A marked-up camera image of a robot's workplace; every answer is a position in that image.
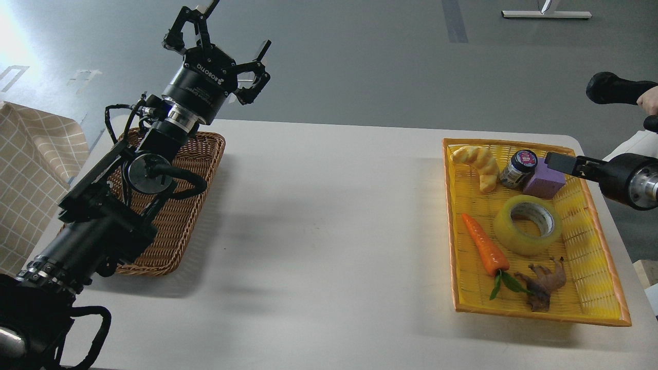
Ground beige checkered cloth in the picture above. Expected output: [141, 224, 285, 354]
[1, 101, 89, 274]

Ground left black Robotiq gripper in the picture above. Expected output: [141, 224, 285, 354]
[161, 0, 272, 125]

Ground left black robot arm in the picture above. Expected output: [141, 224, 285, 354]
[2, 1, 272, 369]

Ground brown toy animal figure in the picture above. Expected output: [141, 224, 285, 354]
[514, 256, 566, 313]

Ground white metal stand base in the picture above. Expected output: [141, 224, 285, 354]
[501, 1, 592, 20]

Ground small dark jar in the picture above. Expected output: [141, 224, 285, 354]
[500, 150, 538, 188]

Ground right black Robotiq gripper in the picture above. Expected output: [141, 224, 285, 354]
[545, 152, 657, 211]

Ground black shoe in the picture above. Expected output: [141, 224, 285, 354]
[586, 71, 657, 105]

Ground yellow tape roll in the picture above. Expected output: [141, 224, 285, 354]
[493, 195, 562, 256]

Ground purple block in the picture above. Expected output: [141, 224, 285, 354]
[522, 157, 566, 200]

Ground toy croissant bread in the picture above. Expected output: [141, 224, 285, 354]
[451, 145, 500, 194]

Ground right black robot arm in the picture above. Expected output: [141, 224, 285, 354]
[545, 152, 657, 211]

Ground brown wicker basket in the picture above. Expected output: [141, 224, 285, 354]
[117, 132, 226, 276]

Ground yellow plastic tray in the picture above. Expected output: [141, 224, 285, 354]
[443, 138, 632, 326]

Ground orange toy carrot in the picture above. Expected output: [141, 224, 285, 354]
[461, 213, 531, 300]

